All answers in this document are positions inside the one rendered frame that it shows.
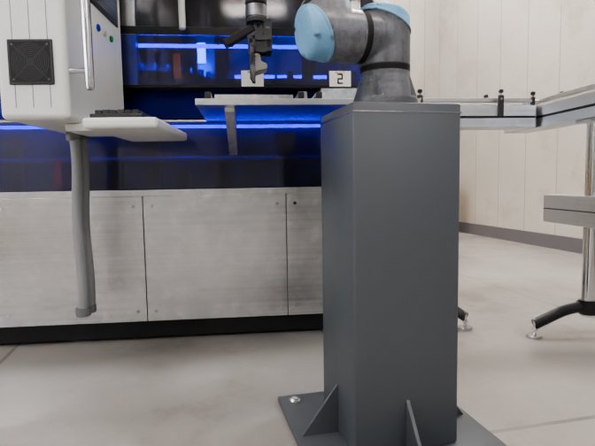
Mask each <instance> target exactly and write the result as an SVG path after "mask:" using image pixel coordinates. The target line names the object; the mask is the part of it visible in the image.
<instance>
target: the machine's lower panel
mask: <svg viewBox="0 0 595 446"><path fill-rule="evenodd" d="M285 194H286V196H285ZM89 196H90V198H89V201H90V202H89V211H90V213H89V216H90V219H89V220H90V223H89V224H90V233H91V234H90V235H91V246H92V247H91V248H92V252H93V253H92V254H93V256H92V257H93V261H94V262H93V263H94V270H95V271H94V272H95V283H96V284H95V285H96V286H95V287H96V304H97V311H96V312H93V313H91V315H90V316H88V317H86V318H77V317H76V315H75V309H76V308H77V307H78V288H77V287H78V286H77V284H78V283H77V282H78V281H77V272H76V264H75V255H74V247H73V230H72V226H73V225H72V224H73V223H72V191H49V192H0V327H35V326H56V325H75V324H96V323H116V322H136V321H156V320H177V319H216V318H236V317H256V316H276V315H288V306H289V315H297V314H317V313H323V291H322V220H321V187H294V188H196V189H147V190H98V191H90V193H89ZM286 212H287V243H286ZM143 221H144V228H143ZM144 241H145V248H144ZM287 259H288V290H287ZM145 261H146V268H145ZM146 281H147V288H146ZM147 302H148V309H147Z"/></svg>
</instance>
